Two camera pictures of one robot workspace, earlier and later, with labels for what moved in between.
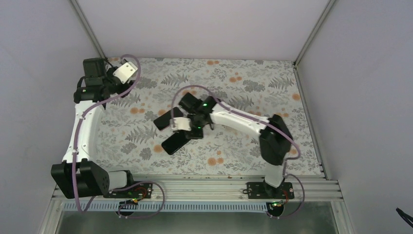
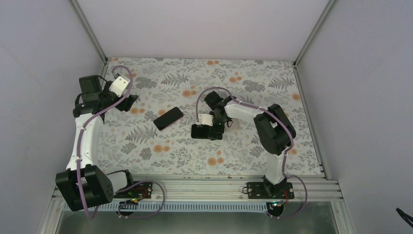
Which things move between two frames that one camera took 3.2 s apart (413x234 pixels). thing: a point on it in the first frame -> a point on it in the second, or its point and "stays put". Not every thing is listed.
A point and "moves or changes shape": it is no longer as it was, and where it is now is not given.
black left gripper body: x=108 y=83 -> x=104 y=97
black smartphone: x=175 y=142 moves or changes shape
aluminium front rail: x=222 y=188 stays put
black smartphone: x=164 y=121 stays put
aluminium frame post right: x=306 y=46 stays put
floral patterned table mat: x=126 y=138 stays put
